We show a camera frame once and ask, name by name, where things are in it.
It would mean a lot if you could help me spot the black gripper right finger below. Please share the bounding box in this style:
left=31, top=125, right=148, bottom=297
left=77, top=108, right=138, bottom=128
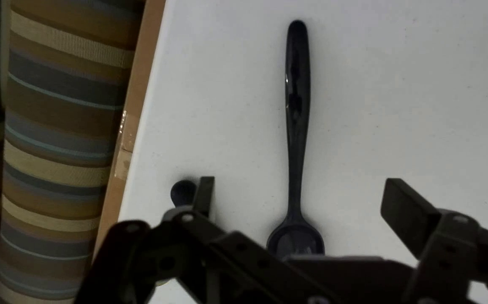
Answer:
left=379, top=177, right=442, bottom=262

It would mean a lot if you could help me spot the black plastic spoon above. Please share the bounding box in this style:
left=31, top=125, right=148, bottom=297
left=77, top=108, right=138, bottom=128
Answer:
left=264, top=19, right=327, bottom=260

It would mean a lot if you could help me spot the striped fabric sofa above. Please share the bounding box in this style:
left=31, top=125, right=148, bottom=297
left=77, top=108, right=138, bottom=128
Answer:
left=0, top=0, right=146, bottom=304

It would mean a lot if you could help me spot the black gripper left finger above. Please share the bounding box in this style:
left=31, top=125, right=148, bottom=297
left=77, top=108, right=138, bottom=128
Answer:
left=190, top=176, right=215, bottom=221

